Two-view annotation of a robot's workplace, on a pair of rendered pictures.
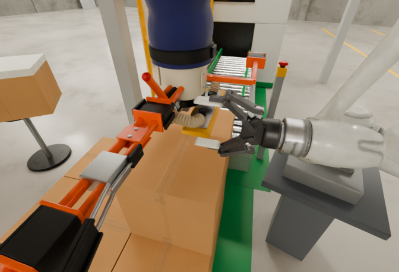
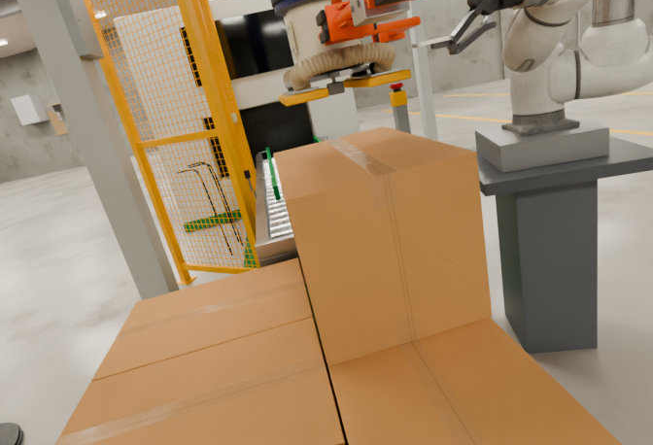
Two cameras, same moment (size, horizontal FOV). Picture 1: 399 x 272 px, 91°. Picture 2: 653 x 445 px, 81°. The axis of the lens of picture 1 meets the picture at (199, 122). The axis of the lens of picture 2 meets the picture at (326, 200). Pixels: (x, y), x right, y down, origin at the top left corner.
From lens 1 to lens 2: 0.68 m
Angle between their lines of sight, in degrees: 26
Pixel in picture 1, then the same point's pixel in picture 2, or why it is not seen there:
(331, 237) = (603, 299)
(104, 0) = (66, 74)
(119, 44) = (105, 147)
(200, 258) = (479, 326)
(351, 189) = (594, 131)
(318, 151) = not seen: outside the picture
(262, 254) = not seen: hidden behind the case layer
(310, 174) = (537, 142)
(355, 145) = not seen: outside the picture
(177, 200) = (416, 174)
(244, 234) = not seen: hidden behind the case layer
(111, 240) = (296, 394)
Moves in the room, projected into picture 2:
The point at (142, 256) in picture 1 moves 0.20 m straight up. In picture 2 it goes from (382, 378) to (364, 294)
